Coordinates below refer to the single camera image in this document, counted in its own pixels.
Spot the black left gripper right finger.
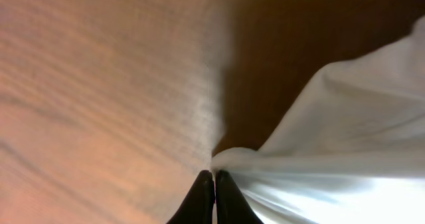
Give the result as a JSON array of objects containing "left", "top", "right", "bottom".
[{"left": 215, "top": 170, "right": 263, "bottom": 224}]

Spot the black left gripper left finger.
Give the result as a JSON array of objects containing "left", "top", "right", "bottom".
[{"left": 167, "top": 170, "right": 215, "bottom": 224}]

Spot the white t-shirt with green print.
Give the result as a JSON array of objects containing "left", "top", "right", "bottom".
[{"left": 211, "top": 19, "right": 424, "bottom": 223}]

